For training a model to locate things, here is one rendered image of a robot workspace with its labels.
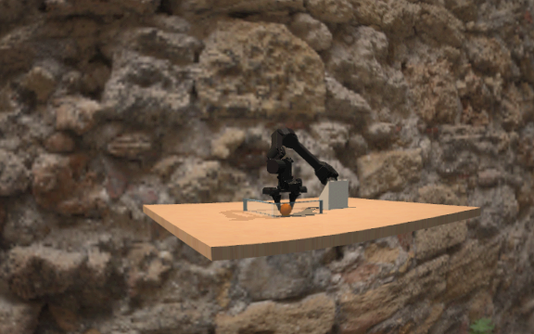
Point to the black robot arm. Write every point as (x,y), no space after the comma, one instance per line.
(287,137)

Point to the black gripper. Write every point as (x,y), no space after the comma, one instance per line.
(275,192)

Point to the low clear walls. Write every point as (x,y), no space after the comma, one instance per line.
(283,210)

